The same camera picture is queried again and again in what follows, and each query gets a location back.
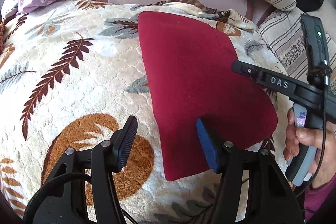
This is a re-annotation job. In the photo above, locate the black camera box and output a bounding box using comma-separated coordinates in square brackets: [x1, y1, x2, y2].
[300, 13, 332, 90]

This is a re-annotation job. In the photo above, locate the dark red fleece garment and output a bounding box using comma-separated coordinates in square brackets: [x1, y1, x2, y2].
[138, 11, 278, 181]

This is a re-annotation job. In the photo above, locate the person's right hand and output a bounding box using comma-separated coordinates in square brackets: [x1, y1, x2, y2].
[284, 103, 335, 189]

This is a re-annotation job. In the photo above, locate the orange floral cloth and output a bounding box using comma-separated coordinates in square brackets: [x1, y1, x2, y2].
[0, 18, 10, 54]

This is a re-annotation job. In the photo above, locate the striped floral pillow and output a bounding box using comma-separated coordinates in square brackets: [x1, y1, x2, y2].
[257, 6, 335, 93]

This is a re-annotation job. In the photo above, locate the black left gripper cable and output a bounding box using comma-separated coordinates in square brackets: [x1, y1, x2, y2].
[23, 172, 140, 224]

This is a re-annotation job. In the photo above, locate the cream leaf-pattern plush blanket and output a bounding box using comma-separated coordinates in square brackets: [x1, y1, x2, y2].
[1, 0, 285, 223]

